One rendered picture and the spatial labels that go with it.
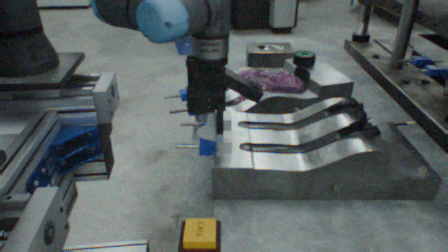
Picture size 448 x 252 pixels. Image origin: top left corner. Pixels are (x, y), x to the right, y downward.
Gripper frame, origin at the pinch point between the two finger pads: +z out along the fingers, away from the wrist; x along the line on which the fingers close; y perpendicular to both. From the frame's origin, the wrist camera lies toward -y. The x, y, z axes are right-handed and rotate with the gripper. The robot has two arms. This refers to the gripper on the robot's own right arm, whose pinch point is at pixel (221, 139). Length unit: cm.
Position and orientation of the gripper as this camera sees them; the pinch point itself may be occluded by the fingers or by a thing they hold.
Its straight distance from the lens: 82.4
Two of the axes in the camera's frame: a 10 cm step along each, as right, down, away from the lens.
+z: 0.0, 8.7, 4.9
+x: 0.0, 4.9, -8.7
